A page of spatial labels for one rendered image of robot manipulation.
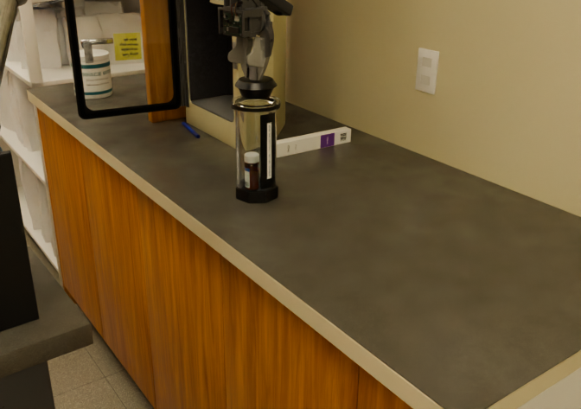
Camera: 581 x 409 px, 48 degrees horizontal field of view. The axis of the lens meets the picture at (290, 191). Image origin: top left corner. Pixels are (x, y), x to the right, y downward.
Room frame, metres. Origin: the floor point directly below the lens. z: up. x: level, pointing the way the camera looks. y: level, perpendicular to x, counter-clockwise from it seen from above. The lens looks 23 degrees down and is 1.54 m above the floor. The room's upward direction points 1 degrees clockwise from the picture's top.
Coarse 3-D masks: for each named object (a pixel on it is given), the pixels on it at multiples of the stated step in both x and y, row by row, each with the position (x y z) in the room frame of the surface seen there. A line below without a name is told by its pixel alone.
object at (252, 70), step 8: (256, 72) 1.36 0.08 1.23; (240, 80) 1.36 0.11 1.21; (248, 80) 1.36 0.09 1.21; (256, 80) 1.36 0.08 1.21; (264, 80) 1.36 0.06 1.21; (272, 80) 1.37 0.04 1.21; (240, 88) 1.34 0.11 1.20; (248, 88) 1.33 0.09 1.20; (256, 88) 1.33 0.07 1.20; (264, 88) 1.33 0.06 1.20; (272, 88) 1.36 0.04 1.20; (248, 96) 1.34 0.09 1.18; (256, 96) 1.34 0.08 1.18; (264, 96) 1.35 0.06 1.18
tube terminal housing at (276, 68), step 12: (276, 24) 1.77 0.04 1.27; (276, 36) 1.77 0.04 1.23; (276, 48) 1.77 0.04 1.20; (276, 60) 1.77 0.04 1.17; (240, 72) 1.67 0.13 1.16; (276, 72) 1.77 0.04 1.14; (276, 96) 1.77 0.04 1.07; (192, 108) 1.89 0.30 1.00; (192, 120) 1.89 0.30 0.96; (204, 120) 1.83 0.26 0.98; (216, 120) 1.77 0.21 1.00; (216, 132) 1.77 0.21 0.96; (228, 132) 1.72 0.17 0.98; (228, 144) 1.72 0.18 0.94
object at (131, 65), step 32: (96, 0) 1.81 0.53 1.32; (128, 0) 1.85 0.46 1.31; (160, 0) 1.89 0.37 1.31; (96, 32) 1.81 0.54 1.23; (128, 32) 1.85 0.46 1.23; (160, 32) 1.89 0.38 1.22; (96, 64) 1.80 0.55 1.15; (128, 64) 1.84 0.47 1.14; (160, 64) 1.88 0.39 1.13; (96, 96) 1.80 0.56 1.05; (128, 96) 1.84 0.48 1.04; (160, 96) 1.88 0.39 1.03
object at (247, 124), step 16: (240, 96) 1.41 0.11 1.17; (272, 96) 1.41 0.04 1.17; (240, 112) 1.34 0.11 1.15; (256, 112) 1.32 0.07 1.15; (272, 112) 1.35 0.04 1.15; (240, 128) 1.34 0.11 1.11; (256, 128) 1.33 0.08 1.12; (240, 144) 1.34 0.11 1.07; (256, 144) 1.33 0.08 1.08; (240, 160) 1.34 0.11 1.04; (256, 160) 1.33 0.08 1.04; (240, 176) 1.34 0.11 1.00; (256, 176) 1.33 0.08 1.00
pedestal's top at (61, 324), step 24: (48, 288) 0.96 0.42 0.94; (48, 312) 0.89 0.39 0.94; (72, 312) 0.89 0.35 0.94; (0, 336) 0.82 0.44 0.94; (24, 336) 0.82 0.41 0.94; (48, 336) 0.82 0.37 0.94; (72, 336) 0.84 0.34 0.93; (0, 360) 0.78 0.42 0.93; (24, 360) 0.79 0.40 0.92; (48, 360) 0.82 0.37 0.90
